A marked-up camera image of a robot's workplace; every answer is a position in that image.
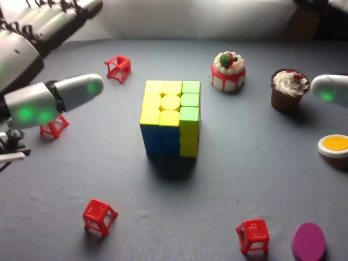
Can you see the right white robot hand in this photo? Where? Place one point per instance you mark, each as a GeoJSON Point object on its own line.
{"type": "Point", "coordinates": [330, 89]}

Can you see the Rubik's cube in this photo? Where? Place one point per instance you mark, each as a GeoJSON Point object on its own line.
{"type": "Point", "coordinates": [168, 122]}

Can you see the toy chocolate cupcake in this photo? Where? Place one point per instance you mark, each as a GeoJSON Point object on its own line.
{"type": "Point", "coordinates": [288, 92]}

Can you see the white disc yellow centre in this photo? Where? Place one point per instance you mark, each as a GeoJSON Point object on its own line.
{"type": "Point", "coordinates": [334, 145]}

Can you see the brown cardboard box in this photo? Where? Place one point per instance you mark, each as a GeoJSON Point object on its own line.
{"type": "Point", "coordinates": [304, 24]}

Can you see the toy strawberry cake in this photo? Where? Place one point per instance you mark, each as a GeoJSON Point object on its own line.
{"type": "Point", "coordinates": [227, 76]}

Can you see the magenta round disc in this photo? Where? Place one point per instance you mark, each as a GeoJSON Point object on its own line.
{"type": "Point", "coordinates": [308, 242]}

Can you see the white sheet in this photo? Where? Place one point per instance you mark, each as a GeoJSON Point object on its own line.
{"type": "Point", "coordinates": [190, 19]}

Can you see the small red toy stool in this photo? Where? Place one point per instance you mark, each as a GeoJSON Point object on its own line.
{"type": "Point", "coordinates": [254, 231]}
{"type": "Point", "coordinates": [53, 129]}
{"type": "Point", "coordinates": [119, 63]}
{"type": "Point", "coordinates": [96, 213]}

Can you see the grey table cloth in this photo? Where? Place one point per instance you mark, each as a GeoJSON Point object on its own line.
{"type": "Point", "coordinates": [174, 195]}

